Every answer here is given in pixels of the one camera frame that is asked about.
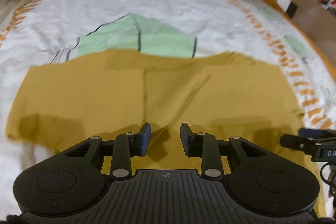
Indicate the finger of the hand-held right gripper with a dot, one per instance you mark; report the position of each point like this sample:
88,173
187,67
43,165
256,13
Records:
311,132
294,140

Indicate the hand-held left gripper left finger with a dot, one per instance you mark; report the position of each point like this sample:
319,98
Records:
146,138

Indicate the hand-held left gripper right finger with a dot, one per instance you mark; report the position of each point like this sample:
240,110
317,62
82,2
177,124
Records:
183,138

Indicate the yellow knitted garment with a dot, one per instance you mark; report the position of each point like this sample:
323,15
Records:
92,95

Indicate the white printed duvet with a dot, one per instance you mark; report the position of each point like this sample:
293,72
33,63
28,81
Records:
183,3

